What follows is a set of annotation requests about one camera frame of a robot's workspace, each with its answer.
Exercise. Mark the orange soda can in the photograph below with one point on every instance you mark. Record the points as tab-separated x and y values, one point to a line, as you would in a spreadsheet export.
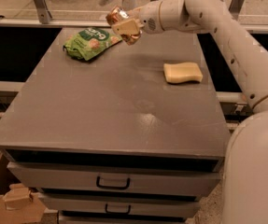
119	14

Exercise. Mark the left metal rail bracket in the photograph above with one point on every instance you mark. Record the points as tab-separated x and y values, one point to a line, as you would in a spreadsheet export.
42	11

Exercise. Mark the yellow sponge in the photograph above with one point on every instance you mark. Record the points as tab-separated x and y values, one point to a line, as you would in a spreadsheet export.
182	72

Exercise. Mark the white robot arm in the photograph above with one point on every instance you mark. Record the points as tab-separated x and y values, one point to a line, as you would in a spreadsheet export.
245	177

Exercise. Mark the cardboard box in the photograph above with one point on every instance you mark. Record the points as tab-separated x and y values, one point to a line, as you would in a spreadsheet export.
18	203

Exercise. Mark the green rice chip bag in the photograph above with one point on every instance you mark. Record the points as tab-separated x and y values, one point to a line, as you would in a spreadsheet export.
89	43

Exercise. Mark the right metal rail bracket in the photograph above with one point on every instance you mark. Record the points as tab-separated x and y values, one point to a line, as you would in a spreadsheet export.
235	7

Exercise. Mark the grey drawer cabinet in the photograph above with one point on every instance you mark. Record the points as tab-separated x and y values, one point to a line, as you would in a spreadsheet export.
117	117

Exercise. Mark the drawer black handle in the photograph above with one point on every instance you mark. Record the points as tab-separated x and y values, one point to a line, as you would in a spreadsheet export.
118	209
115	184

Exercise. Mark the top drawer black handle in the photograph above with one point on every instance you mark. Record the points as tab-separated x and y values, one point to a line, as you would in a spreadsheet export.
115	184

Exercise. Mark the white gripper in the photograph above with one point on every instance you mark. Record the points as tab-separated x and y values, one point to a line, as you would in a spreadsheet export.
148	17

